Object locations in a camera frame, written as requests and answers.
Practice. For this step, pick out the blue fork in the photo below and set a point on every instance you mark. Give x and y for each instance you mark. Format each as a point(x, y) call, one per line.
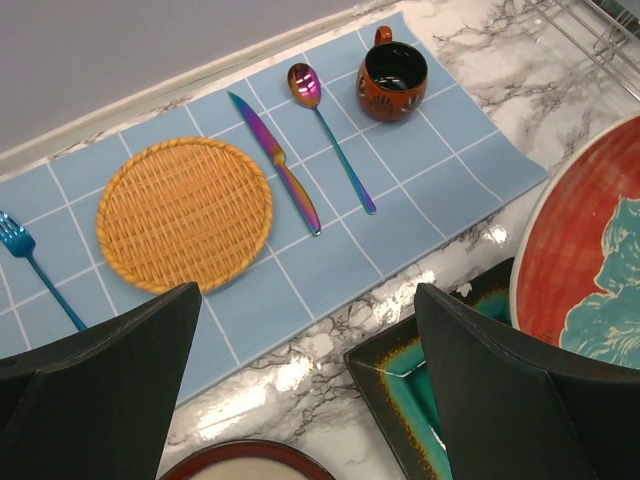
point(21, 244)

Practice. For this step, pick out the wire dish rack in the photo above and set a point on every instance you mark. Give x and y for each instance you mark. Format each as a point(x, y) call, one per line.
point(606, 32)

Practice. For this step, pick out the iridescent spoon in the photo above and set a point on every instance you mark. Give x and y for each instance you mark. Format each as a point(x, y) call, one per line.
point(305, 87)

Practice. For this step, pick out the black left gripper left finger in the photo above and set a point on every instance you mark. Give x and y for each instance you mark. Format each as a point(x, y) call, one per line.
point(98, 404)

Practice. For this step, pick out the white red rimmed plate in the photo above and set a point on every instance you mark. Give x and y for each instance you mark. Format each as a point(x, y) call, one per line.
point(575, 279)

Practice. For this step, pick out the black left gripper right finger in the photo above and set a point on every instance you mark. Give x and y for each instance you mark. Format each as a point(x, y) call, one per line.
point(513, 407)

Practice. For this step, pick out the iridescent knife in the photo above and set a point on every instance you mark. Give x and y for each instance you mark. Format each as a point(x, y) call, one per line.
point(277, 156)

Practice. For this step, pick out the orange black mug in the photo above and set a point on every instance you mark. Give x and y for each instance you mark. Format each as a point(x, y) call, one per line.
point(392, 79)

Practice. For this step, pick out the woven wicker round trivet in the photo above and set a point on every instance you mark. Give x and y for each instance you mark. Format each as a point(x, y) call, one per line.
point(189, 209)

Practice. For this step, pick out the red rimmed round plate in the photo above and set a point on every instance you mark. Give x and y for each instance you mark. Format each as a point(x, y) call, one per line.
point(249, 459)

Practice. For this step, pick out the black teal square plate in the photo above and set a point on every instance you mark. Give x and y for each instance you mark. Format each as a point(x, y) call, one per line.
point(390, 373)

